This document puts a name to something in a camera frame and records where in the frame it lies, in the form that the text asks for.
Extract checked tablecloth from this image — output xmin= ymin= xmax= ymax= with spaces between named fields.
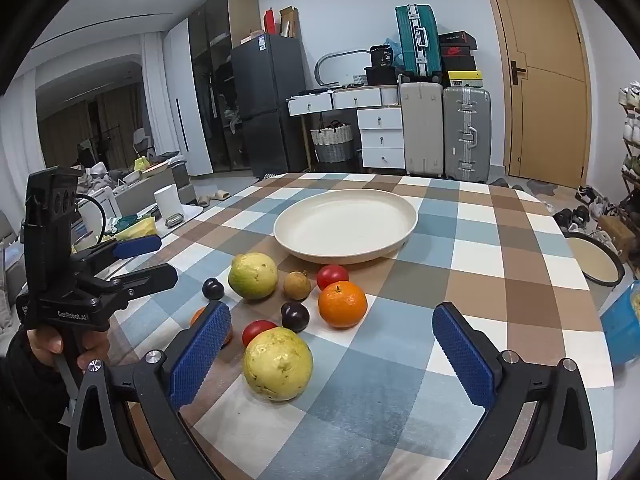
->
xmin=107 ymin=172 xmax=616 ymax=480

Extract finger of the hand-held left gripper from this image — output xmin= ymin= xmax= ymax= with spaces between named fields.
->
xmin=71 ymin=233 xmax=164 ymax=277
xmin=91 ymin=263 xmax=180 ymax=298

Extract person's left hand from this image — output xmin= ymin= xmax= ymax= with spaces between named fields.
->
xmin=25 ymin=327 xmax=111 ymax=376

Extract cream round plate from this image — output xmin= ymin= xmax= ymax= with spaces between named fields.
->
xmin=273 ymin=188 xmax=418 ymax=266

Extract white wardrobe panel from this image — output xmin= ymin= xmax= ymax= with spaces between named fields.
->
xmin=162 ymin=17 xmax=213 ymax=177

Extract orange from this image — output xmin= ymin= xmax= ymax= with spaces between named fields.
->
xmin=190 ymin=306 xmax=234 ymax=346
xmin=318 ymin=280 xmax=368 ymax=330

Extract black printed box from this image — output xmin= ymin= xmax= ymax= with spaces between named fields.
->
xmin=369 ymin=45 xmax=398 ymax=68

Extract red tomato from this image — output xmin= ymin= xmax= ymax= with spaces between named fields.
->
xmin=316 ymin=264 xmax=350 ymax=291
xmin=242 ymin=319 xmax=278 ymax=347

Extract teal suitcase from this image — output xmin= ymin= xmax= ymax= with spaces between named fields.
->
xmin=395 ymin=4 xmax=443 ymax=83

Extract shoe rack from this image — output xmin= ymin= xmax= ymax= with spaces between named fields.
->
xmin=617 ymin=80 xmax=640 ymax=281

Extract beige slippers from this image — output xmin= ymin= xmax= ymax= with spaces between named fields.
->
xmin=195 ymin=190 xmax=232 ymax=207

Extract wooden door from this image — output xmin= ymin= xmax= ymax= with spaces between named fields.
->
xmin=477 ymin=0 xmax=593 ymax=191

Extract grey low table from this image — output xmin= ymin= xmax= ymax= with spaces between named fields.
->
xmin=112 ymin=165 xmax=196 ymax=211

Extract silver oval mirror frame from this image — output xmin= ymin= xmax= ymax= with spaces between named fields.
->
xmin=314 ymin=50 xmax=372 ymax=88

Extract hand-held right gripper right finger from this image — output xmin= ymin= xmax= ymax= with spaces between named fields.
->
xmin=432 ymin=301 xmax=601 ymax=480

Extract open cardboard box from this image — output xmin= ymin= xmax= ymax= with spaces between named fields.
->
xmin=279 ymin=6 xmax=300 ymax=39

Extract dark glass wardrobe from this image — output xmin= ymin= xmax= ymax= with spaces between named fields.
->
xmin=187 ymin=0 xmax=261 ymax=175

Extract brown cardboard box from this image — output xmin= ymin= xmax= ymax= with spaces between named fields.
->
xmin=597 ymin=215 xmax=636 ymax=256

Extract white dressing table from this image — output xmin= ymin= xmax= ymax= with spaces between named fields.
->
xmin=285 ymin=85 xmax=406 ymax=171

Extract silver suitcase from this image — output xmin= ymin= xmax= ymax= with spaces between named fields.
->
xmin=442 ymin=86 xmax=492 ymax=183

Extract brown longan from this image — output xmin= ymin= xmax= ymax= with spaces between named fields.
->
xmin=283 ymin=270 xmax=313 ymax=301

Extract cream basin black rim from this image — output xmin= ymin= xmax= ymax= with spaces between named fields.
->
xmin=562 ymin=230 xmax=626 ymax=288

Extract dark grey refrigerator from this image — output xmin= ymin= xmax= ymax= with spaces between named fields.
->
xmin=230 ymin=33 xmax=307 ymax=178

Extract white cylinder bin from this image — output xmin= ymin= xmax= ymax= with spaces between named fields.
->
xmin=153 ymin=185 xmax=179 ymax=223

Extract black crate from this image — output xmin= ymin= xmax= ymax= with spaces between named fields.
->
xmin=363 ymin=65 xmax=401 ymax=87

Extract grey floor mat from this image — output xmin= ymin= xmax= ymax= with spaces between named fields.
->
xmin=527 ymin=178 xmax=561 ymax=198

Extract person's left forearm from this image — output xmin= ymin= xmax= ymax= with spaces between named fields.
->
xmin=0 ymin=327 xmax=76 ymax=480

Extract blue plastic bag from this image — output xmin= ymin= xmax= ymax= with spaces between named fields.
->
xmin=382 ymin=36 xmax=406 ymax=68

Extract white curtain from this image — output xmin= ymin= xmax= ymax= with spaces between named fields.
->
xmin=140 ymin=32 xmax=166 ymax=156

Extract yellow cloth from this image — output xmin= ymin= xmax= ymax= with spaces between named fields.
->
xmin=115 ymin=217 xmax=158 ymax=243

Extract white box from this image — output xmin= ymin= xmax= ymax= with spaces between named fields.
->
xmin=77 ymin=187 xmax=118 ymax=241

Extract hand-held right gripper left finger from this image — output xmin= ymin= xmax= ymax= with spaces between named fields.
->
xmin=67 ymin=300 xmax=233 ymax=480

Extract beige suitcase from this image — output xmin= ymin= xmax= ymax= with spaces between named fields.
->
xmin=399 ymin=81 xmax=445 ymax=178

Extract woven grey basket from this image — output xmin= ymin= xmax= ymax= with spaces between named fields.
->
xmin=310 ymin=120 xmax=356 ymax=163

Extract pile of shoes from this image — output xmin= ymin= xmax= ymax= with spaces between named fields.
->
xmin=552 ymin=185 xmax=623 ymax=246

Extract green guava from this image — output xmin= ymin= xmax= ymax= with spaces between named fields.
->
xmin=228 ymin=252 xmax=279 ymax=301

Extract black cable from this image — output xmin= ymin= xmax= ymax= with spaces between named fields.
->
xmin=75 ymin=195 xmax=107 ymax=246

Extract yellow guava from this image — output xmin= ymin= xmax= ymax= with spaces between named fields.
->
xmin=242 ymin=326 xmax=314 ymax=402

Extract plain black shoe box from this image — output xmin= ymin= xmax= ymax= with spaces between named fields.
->
xmin=442 ymin=55 xmax=478 ymax=73

